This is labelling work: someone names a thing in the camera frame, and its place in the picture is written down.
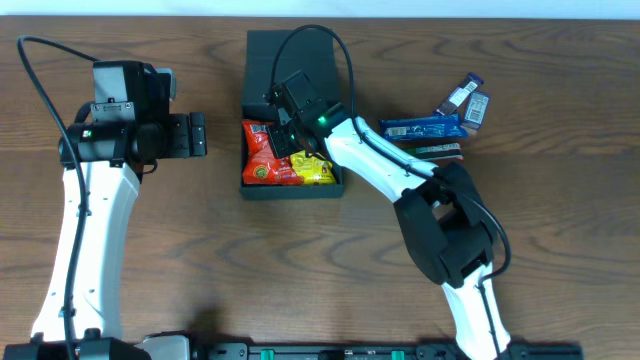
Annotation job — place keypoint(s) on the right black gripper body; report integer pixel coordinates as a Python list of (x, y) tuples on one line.
[(282, 141)]

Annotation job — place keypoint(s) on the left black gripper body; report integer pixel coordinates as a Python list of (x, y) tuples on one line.
[(181, 135)]

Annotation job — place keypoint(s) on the yellow snack bag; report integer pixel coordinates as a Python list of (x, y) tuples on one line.
[(312, 170)]

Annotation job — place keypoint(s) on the red snack bag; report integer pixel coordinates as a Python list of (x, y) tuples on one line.
[(262, 167)]

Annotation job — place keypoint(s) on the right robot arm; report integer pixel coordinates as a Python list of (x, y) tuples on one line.
[(447, 230)]

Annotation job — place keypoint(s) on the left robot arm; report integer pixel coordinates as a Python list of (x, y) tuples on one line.
[(80, 317)]

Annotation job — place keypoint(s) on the blue Oreo cookie pack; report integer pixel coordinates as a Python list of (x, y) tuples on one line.
[(424, 128)]

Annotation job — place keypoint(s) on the green chocolate bar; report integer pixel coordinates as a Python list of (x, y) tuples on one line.
[(449, 151)]

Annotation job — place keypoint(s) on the small dark blue packet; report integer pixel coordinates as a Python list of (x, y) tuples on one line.
[(476, 110)]

